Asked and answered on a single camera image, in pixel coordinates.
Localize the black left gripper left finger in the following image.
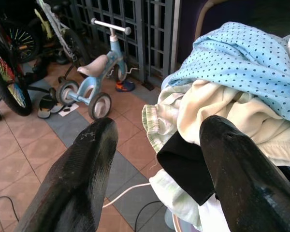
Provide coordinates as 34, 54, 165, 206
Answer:
14, 117, 119, 232

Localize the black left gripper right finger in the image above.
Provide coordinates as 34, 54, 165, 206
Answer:
199, 115, 290, 232

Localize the black garment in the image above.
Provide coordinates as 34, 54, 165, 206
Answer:
156, 130, 217, 206

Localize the cream fleece garment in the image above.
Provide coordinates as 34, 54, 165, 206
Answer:
176, 79, 290, 167

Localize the white paper with black item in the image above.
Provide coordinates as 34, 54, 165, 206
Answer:
58, 103, 79, 117

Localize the grey black sandal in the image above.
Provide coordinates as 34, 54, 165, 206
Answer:
37, 94, 65, 119

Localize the pink laundry basket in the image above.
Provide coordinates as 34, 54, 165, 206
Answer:
164, 208, 199, 232

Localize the green white checked cloth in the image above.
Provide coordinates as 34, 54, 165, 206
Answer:
142, 85, 203, 232

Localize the blue orange children's shoe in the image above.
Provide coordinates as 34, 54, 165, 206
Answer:
115, 80, 136, 93

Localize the light blue children's tricycle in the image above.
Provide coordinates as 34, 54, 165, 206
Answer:
56, 17, 132, 120

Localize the blue polka dot cloth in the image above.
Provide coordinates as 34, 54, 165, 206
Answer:
168, 21, 290, 123

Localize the black bicycle with colourful spokes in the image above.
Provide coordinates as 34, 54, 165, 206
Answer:
0, 14, 42, 117

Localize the white green bicycle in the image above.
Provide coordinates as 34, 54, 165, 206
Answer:
33, 0, 90, 70

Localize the dark metal grille gate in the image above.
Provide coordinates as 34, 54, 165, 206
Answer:
62, 0, 182, 80

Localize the white cable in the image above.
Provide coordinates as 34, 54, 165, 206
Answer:
102, 182, 151, 208

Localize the black cable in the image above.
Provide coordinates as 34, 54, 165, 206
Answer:
0, 192, 20, 223
134, 200, 165, 231

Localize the tan curved chair frame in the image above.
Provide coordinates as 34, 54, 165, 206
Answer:
194, 0, 227, 42

